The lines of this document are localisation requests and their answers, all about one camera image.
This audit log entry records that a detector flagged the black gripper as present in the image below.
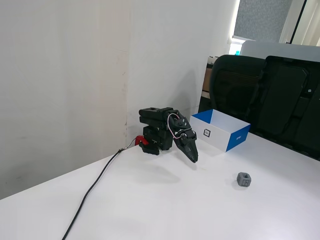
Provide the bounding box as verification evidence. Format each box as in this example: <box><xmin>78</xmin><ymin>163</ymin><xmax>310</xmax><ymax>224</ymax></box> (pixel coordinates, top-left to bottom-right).
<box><xmin>173</xmin><ymin>126</ymin><xmax>200</xmax><ymax>164</ymax></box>

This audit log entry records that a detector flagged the gray block with cutouts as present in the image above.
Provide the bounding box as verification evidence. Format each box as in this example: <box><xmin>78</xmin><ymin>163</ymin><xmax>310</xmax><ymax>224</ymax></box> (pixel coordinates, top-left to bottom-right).
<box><xmin>236</xmin><ymin>171</ymin><xmax>253</xmax><ymax>189</ymax></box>

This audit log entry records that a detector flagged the blue and white cardboard box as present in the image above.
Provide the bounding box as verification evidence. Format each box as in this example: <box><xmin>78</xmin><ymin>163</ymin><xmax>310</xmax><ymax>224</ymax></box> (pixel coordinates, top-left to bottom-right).
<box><xmin>191</xmin><ymin>108</ymin><xmax>252</xmax><ymax>153</ymax></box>

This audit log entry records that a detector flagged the brown cardboard box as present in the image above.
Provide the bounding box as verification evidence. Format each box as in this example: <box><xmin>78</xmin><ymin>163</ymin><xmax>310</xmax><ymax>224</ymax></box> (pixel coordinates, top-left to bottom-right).
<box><xmin>201</xmin><ymin>65</ymin><xmax>214</xmax><ymax>94</ymax></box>

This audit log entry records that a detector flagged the red and black table clamp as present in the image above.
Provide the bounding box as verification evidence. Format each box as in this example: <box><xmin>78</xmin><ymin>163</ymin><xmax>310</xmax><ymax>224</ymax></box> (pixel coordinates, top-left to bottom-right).
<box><xmin>134</xmin><ymin>134</ymin><xmax>161</xmax><ymax>156</ymax></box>

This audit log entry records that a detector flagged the black mesh office chair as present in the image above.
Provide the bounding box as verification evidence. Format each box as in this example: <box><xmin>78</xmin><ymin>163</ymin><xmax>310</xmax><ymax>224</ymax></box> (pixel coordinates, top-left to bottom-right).
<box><xmin>209</xmin><ymin>54</ymin><xmax>266</xmax><ymax>132</ymax></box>

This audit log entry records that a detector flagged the white desk partition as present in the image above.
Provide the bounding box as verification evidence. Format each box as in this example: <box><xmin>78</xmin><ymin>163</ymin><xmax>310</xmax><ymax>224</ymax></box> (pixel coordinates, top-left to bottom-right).
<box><xmin>241</xmin><ymin>39</ymin><xmax>320</xmax><ymax>63</ymax></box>

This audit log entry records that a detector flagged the gray window blind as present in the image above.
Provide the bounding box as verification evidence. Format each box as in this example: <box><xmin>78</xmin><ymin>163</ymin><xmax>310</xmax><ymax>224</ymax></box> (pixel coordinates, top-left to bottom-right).
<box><xmin>233</xmin><ymin>0</ymin><xmax>293</xmax><ymax>43</ymax></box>

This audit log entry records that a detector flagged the white and red arm wire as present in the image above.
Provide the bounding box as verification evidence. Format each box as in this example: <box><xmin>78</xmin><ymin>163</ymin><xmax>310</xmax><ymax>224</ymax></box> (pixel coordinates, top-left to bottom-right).
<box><xmin>166</xmin><ymin>112</ymin><xmax>186</xmax><ymax>140</ymax></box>

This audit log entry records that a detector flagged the black power cable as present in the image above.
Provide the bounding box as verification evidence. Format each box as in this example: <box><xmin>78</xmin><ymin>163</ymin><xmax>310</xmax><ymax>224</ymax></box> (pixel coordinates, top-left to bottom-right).
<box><xmin>61</xmin><ymin>139</ymin><xmax>137</xmax><ymax>240</ymax></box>

